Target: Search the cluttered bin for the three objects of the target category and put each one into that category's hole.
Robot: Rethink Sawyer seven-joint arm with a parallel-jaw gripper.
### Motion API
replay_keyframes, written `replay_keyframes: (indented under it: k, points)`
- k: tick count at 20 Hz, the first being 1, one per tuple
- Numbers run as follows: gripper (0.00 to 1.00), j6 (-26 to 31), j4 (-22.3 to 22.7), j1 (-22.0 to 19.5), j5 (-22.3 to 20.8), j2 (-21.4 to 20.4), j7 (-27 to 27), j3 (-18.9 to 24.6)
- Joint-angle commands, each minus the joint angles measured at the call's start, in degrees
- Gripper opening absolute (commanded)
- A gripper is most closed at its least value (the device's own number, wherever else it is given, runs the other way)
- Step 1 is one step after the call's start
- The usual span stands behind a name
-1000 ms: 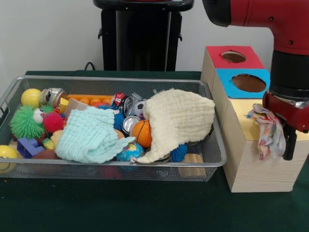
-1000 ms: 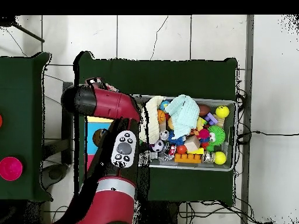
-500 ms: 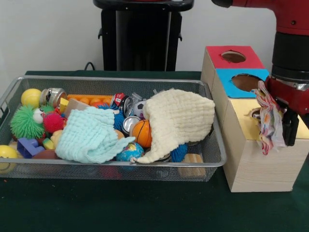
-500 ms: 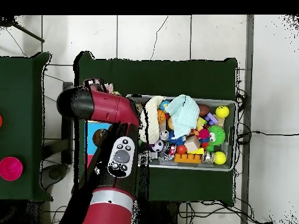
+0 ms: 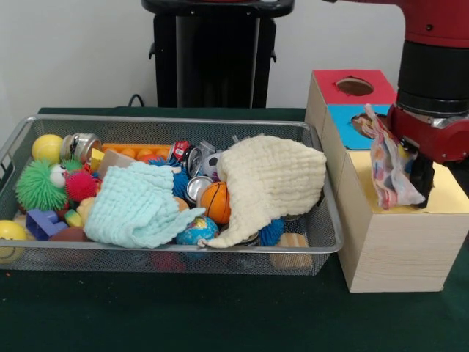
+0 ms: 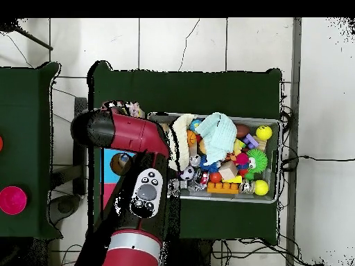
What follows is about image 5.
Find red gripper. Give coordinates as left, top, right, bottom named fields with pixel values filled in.
left=387, top=104, right=469, bottom=208

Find multicoloured patterned cloth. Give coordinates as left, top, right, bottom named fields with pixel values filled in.
left=352, top=104, right=426, bottom=210

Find cream waffle cloth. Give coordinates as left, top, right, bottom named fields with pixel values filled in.
left=198, top=136, right=327, bottom=249

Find mint waffle cloth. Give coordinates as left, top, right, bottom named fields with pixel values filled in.
left=83, top=161, right=208, bottom=252

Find wooden box with three holes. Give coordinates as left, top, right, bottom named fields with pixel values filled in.
left=305, top=70, right=469, bottom=294

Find shallow clear mesh bin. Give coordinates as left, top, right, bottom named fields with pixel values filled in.
left=0, top=114, right=344, bottom=277

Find blue spiky ball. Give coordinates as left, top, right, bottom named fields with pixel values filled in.
left=257, top=218, right=284, bottom=246

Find orange toy basketball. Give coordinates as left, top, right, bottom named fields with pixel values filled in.
left=199, top=182, right=228, bottom=225

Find small soccer ball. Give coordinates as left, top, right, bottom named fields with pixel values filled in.
left=200, top=153, right=222, bottom=179

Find blue globe ball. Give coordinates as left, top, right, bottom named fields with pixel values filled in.
left=178, top=217, right=219, bottom=246

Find orange toy brick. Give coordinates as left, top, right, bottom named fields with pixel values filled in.
left=101, top=143, right=169, bottom=164

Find red spiky ball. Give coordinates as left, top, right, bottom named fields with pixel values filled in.
left=66, top=170, right=100, bottom=202

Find crushed silver drink can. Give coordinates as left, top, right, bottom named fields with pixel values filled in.
left=59, top=131, right=102, bottom=161

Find yellow ball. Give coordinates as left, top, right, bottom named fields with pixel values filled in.
left=0, top=220, right=27, bottom=263
left=31, top=134, right=64, bottom=164

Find purple toy block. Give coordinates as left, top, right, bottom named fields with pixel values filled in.
left=24, top=209, right=69, bottom=241

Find green spiky ball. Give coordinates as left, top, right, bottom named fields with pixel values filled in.
left=15, top=160, right=70, bottom=212

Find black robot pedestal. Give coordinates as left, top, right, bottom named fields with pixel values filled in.
left=141, top=0, right=294, bottom=109

